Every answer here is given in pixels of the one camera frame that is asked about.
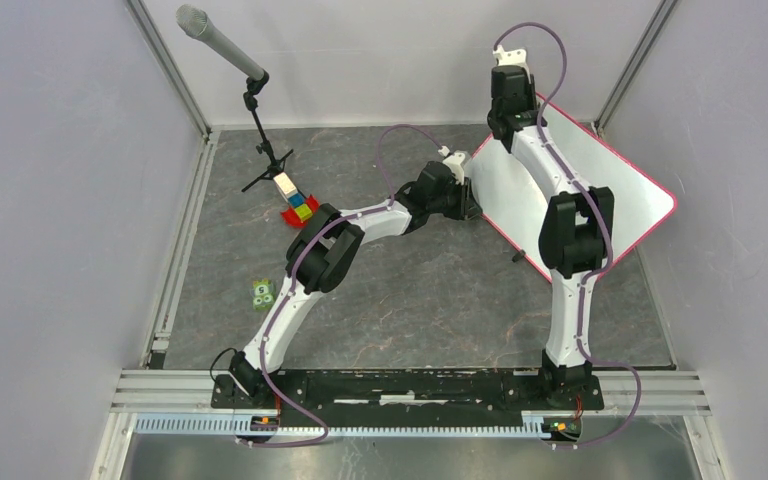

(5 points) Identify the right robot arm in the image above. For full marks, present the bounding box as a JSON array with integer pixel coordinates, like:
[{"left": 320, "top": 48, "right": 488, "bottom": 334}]
[{"left": 487, "top": 65, "right": 615, "bottom": 408}]

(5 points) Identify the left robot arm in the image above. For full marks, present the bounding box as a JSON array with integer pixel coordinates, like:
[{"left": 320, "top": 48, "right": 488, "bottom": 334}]
[{"left": 229, "top": 151, "right": 482, "bottom": 408}]

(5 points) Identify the red plate with blocks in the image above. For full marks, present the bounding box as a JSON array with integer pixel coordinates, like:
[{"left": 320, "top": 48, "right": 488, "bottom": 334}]
[{"left": 273, "top": 173, "right": 320, "bottom": 229}]

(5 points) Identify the green number block toy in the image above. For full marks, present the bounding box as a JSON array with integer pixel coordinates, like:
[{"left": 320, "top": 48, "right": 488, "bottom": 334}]
[{"left": 251, "top": 279, "right": 275, "bottom": 311}]

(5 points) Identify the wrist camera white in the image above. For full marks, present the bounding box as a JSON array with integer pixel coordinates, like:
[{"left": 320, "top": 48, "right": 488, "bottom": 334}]
[
  {"left": 434, "top": 146, "right": 472, "bottom": 186},
  {"left": 493, "top": 45, "right": 530, "bottom": 74}
]

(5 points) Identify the pink framed whiteboard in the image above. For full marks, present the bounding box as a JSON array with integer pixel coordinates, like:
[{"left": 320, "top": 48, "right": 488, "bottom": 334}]
[{"left": 465, "top": 104, "right": 676, "bottom": 278}]

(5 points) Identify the grey microphone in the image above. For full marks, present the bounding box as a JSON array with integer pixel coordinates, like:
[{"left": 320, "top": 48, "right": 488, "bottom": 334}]
[{"left": 175, "top": 4, "right": 268, "bottom": 82}]

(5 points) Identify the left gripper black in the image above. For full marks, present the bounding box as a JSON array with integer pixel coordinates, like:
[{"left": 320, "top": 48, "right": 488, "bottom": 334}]
[{"left": 428, "top": 176, "right": 483, "bottom": 222}]

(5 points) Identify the black microphone stand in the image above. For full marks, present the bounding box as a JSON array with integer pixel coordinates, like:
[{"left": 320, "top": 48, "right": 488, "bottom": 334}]
[{"left": 241, "top": 71, "right": 294, "bottom": 193}]

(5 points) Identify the white slotted cable duct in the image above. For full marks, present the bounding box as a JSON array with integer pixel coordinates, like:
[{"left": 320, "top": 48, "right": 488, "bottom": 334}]
[{"left": 133, "top": 413, "right": 582, "bottom": 441}]

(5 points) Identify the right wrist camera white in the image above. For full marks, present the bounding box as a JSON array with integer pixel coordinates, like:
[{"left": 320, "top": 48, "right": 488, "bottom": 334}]
[{"left": 493, "top": 45, "right": 530, "bottom": 74}]

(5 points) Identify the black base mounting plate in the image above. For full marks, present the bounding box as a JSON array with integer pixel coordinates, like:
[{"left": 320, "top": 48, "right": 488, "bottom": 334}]
[{"left": 211, "top": 368, "right": 605, "bottom": 427}]

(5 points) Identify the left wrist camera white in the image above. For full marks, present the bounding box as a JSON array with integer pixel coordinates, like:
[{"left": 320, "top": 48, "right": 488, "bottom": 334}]
[{"left": 434, "top": 146, "right": 472, "bottom": 186}]

